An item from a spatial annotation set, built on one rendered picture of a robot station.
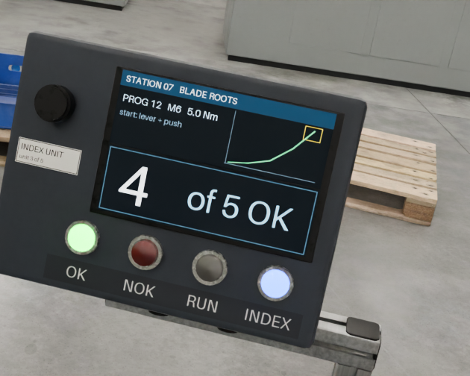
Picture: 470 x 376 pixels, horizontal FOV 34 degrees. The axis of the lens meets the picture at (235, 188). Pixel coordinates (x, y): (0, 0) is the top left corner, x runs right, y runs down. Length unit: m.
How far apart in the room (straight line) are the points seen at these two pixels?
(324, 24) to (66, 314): 4.44
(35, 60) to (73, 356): 1.85
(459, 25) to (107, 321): 4.88
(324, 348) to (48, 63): 0.32
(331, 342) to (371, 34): 6.03
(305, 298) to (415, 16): 6.15
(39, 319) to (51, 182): 1.97
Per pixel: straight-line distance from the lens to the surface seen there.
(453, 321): 3.03
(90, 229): 0.58
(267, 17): 6.46
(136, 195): 0.57
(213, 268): 0.56
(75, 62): 0.58
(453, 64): 6.85
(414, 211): 3.80
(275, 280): 0.55
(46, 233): 0.60
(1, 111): 3.72
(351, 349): 0.66
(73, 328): 2.51
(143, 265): 0.57
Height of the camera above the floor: 1.38
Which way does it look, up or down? 22 degrees down
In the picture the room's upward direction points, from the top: 10 degrees clockwise
